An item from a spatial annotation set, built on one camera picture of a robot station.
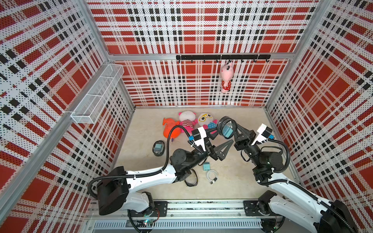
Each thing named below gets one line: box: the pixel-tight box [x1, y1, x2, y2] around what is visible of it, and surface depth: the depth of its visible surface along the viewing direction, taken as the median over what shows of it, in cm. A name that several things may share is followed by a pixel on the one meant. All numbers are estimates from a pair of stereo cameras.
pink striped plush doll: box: [178, 110, 199, 134], surface depth 109 cm
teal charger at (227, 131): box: [221, 125, 234, 138], surface depth 57 cm
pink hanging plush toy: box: [220, 61, 235, 93], surface depth 95 cm
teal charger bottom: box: [203, 161, 211, 171], surface depth 88 cm
